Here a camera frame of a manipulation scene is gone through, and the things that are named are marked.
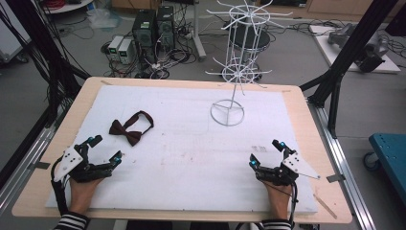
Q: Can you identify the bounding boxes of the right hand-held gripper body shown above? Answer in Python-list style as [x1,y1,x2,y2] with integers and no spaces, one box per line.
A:
[255,151,322,187]

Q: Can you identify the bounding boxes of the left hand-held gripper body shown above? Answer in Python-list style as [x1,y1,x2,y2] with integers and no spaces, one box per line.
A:
[52,143,113,185]

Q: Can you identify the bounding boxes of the dark maroon bow tie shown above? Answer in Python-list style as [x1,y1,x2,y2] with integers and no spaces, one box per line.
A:
[108,110,155,148]

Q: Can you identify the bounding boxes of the white wire display rack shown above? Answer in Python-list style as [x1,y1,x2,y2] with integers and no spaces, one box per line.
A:
[205,0,294,127]

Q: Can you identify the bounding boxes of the person's left hand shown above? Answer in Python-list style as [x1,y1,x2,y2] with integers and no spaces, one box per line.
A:
[68,176,104,216]

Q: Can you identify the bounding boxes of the person's right hand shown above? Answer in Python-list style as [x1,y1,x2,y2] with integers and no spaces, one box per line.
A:
[261,180,293,221]

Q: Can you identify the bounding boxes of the grey tape strip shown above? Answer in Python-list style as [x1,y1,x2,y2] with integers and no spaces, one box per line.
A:
[326,173,347,184]
[28,161,52,171]

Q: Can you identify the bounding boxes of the thin wooden stick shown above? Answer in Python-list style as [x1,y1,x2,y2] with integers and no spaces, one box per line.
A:
[313,193,338,220]

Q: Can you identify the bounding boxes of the white foam mat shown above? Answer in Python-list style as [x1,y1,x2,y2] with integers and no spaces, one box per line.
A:
[45,84,319,215]

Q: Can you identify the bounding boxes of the blue wheeled cart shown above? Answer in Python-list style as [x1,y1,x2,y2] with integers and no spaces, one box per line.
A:
[363,132,406,205]

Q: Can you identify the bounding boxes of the person's dark legs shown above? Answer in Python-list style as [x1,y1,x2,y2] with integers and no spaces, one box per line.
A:
[125,219,231,230]

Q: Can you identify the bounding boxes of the white power supply box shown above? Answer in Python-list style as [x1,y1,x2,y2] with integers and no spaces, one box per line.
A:
[107,34,124,61]
[118,38,134,65]

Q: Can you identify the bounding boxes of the white floor board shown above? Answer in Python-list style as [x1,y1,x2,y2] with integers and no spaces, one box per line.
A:
[308,24,401,75]

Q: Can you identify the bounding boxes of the round black stool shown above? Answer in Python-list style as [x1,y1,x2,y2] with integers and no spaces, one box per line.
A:
[228,22,272,58]

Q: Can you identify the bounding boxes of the black computer tower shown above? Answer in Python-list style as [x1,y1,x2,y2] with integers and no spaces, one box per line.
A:
[156,5,176,52]
[131,9,158,63]

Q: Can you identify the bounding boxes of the clear plastic bag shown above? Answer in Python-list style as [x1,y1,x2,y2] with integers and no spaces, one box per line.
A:
[86,8,123,31]

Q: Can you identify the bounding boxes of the grey machine part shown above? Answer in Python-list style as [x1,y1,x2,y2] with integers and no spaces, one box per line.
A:
[327,22,356,49]

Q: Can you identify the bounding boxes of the black machine part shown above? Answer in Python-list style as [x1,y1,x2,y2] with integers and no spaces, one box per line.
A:
[354,33,391,74]

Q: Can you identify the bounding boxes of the grey metal stand leg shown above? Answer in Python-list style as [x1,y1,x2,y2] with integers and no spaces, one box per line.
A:
[191,0,208,62]

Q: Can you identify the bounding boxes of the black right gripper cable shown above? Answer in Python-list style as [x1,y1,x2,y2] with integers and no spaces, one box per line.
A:
[287,181,300,230]

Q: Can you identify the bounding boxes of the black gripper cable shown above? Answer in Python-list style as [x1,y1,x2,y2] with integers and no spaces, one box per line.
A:
[50,156,71,216]
[287,181,300,230]

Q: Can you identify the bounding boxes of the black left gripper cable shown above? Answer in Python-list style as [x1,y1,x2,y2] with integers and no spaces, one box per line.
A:
[50,156,71,216]

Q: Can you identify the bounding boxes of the aluminium table rail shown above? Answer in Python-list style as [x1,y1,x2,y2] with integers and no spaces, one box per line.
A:
[0,102,73,216]
[306,98,378,230]

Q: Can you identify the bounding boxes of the black hanging cable bundle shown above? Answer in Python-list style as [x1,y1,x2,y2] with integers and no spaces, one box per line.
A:
[0,0,80,128]

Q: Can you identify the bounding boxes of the tangle of floor cables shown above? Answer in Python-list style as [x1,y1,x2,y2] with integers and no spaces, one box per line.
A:
[101,41,200,80]

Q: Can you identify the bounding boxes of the black metal frame strut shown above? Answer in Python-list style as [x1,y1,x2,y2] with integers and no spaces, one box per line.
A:
[299,0,400,139]
[6,0,92,97]

